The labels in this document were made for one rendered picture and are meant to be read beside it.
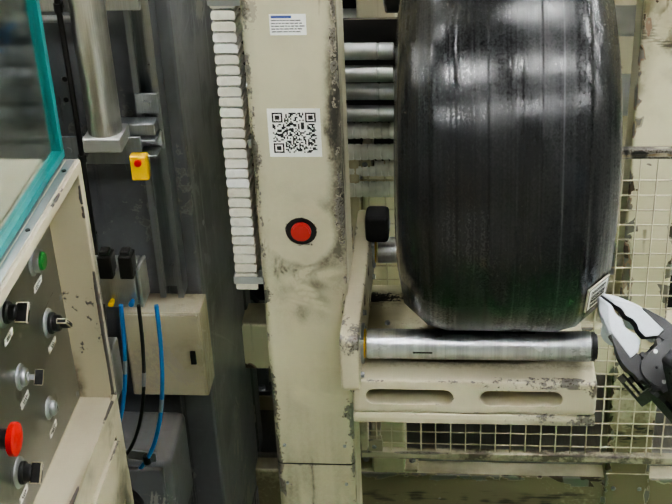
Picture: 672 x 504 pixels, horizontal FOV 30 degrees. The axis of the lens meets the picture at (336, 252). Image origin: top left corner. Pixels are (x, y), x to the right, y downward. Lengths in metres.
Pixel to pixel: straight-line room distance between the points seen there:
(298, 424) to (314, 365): 0.12
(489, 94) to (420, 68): 0.10
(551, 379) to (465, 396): 0.13
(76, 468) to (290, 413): 0.46
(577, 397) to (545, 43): 0.55
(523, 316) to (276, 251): 0.39
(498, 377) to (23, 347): 0.70
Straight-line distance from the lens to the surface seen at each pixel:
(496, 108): 1.59
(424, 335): 1.86
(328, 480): 2.12
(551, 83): 1.60
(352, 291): 1.91
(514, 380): 1.87
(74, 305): 1.75
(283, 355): 1.98
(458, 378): 1.87
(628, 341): 1.72
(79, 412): 1.81
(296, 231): 1.85
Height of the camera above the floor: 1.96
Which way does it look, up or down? 30 degrees down
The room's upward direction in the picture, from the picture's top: 3 degrees counter-clockwise
